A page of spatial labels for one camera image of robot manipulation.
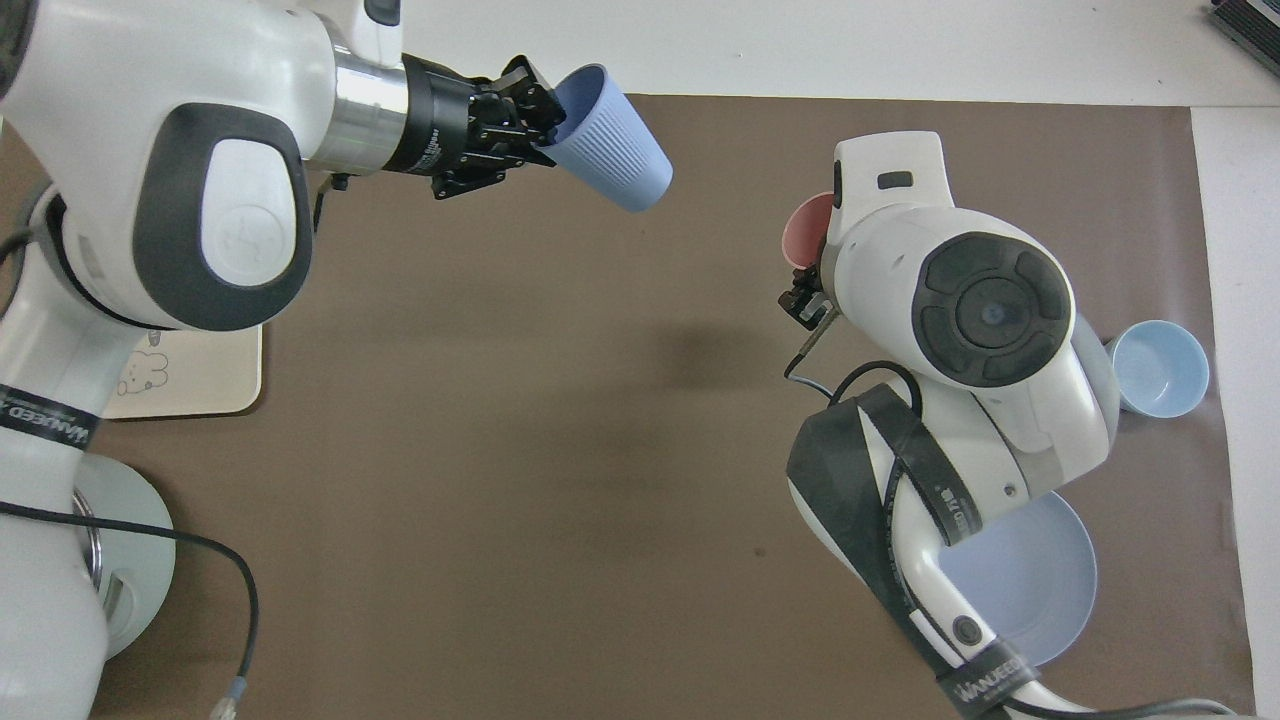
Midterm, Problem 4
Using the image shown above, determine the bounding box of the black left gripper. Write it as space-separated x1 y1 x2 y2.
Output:
385 52 568 201

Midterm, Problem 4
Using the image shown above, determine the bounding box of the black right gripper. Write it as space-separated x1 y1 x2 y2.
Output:
779 262 839 331

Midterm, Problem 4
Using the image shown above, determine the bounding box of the pink cup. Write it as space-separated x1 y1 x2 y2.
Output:
782 192 837 271

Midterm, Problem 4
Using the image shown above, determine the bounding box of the blue ribbed cup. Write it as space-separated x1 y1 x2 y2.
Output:
535 64 674 213

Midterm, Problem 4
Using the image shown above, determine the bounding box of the cream tray with rabbit print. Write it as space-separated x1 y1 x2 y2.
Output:
100 322 264 419

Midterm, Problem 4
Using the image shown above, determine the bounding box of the brown table mat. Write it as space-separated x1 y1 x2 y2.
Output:
0 95 1256 720

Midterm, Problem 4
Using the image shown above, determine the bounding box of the lavender blue plate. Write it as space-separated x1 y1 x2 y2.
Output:
940 490 1098 668

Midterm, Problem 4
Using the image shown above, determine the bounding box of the light blue bowl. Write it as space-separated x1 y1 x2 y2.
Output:
1108 320 1210 419

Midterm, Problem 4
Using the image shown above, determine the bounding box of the dark electronic device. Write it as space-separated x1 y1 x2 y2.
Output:
1205 0 1280 56

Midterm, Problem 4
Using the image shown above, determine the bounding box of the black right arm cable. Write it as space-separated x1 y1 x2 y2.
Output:
783 310 926 411

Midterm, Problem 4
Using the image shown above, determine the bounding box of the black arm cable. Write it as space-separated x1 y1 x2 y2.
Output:
783 310 926 411
0 500 261 720

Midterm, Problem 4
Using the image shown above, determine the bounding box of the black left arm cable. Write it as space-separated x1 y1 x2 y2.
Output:
0 500 261 720

